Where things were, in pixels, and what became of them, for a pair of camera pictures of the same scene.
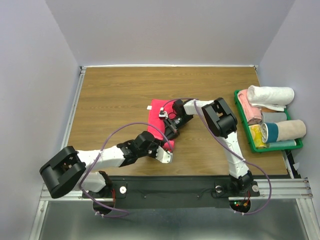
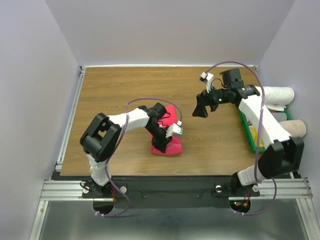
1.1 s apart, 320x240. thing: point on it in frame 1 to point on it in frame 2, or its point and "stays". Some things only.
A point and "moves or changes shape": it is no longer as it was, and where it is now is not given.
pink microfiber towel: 157,125 moves or changes shape
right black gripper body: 175,124 to 215,98
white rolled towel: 274,97 stays
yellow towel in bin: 256,133 stays
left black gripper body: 151,151 to 159,134
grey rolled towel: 273,117 stays
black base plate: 172,192 stays
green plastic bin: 299,144 stays
